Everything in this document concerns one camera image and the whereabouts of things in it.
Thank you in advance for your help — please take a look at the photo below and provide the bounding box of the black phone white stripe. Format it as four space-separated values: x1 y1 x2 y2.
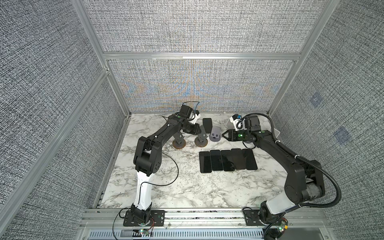
203 118 213 135

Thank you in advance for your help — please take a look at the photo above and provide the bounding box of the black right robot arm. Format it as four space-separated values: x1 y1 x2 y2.
223 129 325 225

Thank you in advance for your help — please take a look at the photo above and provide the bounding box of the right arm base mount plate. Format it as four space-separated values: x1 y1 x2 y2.
242 208 288 227

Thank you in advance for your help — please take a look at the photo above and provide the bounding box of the wood base phone stand left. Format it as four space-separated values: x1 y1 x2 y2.
172 132 186 150

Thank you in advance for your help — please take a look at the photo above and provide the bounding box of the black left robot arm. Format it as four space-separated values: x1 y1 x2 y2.
130 110 208 224

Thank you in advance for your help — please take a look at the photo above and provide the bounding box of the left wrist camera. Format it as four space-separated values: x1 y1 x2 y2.
178 103 201 124

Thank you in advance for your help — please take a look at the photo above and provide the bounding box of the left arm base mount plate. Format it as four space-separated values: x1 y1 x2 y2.
123 210 166 227

